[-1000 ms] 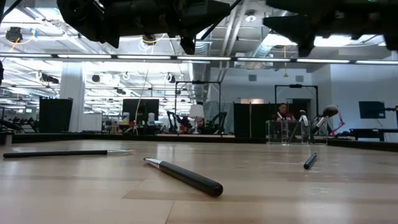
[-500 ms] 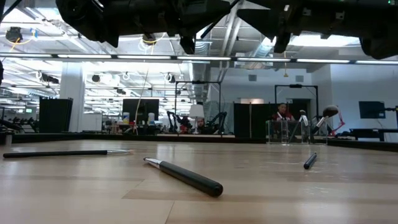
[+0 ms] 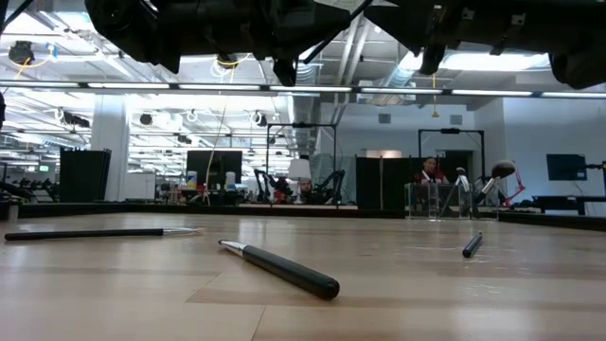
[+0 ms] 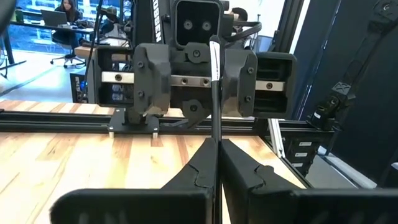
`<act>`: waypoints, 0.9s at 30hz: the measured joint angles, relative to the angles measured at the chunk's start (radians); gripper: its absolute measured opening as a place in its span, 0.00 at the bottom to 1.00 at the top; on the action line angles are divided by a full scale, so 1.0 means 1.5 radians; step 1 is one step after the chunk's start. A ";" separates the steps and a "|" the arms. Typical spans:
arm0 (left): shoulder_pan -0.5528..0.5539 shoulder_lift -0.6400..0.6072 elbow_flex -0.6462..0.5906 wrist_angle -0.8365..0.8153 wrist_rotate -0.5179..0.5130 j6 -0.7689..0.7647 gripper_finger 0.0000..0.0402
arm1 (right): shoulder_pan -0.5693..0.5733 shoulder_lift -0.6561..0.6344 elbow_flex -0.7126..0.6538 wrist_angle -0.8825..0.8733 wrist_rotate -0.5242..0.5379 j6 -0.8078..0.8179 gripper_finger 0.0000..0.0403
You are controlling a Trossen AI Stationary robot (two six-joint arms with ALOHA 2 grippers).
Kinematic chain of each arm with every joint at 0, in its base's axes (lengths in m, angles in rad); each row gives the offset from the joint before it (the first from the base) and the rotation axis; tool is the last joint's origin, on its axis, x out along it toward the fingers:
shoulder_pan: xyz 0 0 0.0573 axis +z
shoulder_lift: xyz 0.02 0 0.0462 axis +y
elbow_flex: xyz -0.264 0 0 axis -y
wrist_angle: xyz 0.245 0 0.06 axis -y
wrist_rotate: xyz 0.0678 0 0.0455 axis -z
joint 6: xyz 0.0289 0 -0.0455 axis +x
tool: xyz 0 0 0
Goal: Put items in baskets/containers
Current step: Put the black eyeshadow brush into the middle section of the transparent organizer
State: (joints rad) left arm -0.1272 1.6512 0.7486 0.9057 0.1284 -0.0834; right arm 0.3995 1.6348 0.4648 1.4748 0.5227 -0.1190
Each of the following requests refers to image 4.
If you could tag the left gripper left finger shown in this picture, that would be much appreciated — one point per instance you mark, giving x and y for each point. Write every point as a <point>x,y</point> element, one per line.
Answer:
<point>186,193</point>

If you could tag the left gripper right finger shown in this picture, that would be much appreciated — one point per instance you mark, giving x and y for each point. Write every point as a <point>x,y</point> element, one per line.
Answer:
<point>248,193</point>

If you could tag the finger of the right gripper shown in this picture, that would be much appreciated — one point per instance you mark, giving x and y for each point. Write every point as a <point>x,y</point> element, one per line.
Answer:
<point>152,77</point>
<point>239,81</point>

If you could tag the medium black-bristle makeup brush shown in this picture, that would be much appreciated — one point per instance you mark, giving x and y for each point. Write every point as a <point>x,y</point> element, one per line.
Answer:
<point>216,109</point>

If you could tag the black jointed support arm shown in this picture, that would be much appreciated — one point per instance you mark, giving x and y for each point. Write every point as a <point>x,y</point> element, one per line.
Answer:
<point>342,90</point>

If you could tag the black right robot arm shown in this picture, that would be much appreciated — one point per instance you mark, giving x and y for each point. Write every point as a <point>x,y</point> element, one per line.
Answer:
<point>146,18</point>

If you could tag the person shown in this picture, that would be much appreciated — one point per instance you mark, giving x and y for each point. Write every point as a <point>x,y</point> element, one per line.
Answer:
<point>239,14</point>
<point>109,21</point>
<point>66,12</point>

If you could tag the thin black pole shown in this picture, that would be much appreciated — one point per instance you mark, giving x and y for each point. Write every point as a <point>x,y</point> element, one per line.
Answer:
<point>93,37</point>

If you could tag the black computer tower blue LED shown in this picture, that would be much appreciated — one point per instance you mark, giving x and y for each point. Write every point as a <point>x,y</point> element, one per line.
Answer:
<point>77,88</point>

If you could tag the black office chair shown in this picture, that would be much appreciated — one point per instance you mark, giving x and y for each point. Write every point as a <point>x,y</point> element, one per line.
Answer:
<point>66,53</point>

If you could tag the grey laptop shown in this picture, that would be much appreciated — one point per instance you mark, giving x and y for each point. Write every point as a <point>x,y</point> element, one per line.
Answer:
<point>54,17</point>

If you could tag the dark office desk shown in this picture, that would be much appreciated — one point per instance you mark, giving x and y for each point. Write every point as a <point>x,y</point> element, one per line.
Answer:
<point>37,26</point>

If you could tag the black partition panel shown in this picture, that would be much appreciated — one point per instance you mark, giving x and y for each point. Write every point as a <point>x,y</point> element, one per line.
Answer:
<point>373,140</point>

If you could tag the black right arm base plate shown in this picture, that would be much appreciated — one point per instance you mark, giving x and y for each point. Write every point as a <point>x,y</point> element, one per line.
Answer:
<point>133,124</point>

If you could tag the silver aluminium rail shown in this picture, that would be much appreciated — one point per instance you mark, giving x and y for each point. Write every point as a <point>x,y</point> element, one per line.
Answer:
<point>276,140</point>

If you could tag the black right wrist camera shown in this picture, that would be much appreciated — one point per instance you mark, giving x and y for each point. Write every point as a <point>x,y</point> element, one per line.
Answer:
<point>197,25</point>

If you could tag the black aluminium table frame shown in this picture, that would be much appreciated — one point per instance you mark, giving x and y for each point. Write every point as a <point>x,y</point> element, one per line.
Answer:
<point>62,121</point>

